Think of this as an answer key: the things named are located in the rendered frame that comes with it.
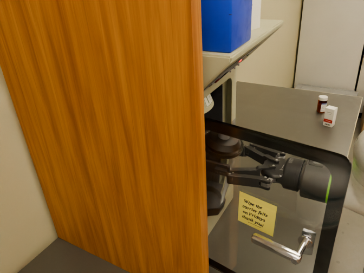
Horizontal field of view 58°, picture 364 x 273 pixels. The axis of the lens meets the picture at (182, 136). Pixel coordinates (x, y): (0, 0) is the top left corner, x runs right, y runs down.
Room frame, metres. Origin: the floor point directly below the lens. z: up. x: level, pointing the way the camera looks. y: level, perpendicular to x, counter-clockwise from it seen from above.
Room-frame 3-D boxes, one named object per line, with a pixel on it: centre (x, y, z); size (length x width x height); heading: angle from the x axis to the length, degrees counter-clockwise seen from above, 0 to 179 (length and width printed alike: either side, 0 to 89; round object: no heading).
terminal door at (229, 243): (0.48, -0.13, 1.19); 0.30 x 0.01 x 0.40; 50
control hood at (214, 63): (0.69, -0.12, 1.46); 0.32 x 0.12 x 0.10; 148
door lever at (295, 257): (0.41, -0.16, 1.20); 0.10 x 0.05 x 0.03; 50
